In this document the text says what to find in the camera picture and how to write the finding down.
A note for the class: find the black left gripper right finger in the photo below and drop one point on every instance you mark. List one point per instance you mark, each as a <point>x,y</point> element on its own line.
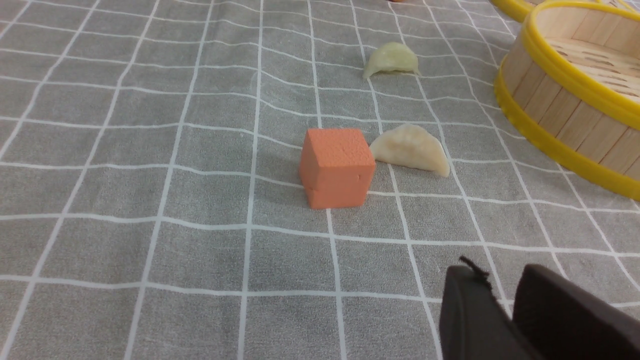
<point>562,321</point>

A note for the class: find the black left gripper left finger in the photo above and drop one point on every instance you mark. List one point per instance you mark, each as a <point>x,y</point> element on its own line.
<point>472,324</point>

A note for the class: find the cream white dumpling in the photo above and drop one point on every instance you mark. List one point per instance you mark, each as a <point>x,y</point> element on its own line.
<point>412,146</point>

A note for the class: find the pale green dumpling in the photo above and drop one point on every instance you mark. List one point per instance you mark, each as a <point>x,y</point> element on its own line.
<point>391,57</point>

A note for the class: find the bamboo steamer tray yellow rim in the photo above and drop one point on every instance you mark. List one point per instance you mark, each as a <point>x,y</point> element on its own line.
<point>570,85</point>

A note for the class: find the bamboo steamer lid yellow rim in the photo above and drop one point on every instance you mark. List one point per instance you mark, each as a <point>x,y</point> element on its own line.
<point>519,9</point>

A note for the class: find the orange foam cube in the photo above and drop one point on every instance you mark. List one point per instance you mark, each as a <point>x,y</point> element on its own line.
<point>336,168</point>

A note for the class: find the grey checked tablecloth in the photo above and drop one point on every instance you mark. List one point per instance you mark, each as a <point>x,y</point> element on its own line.
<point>152,209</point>

